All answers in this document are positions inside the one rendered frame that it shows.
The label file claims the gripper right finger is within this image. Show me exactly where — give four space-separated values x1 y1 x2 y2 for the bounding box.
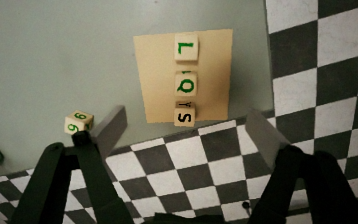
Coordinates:
244 108 358 224

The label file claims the tan flat mat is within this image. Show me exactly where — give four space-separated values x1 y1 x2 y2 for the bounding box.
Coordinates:
133 29 233 123

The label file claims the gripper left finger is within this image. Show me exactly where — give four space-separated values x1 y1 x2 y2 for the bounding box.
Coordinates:
9 105 135 224

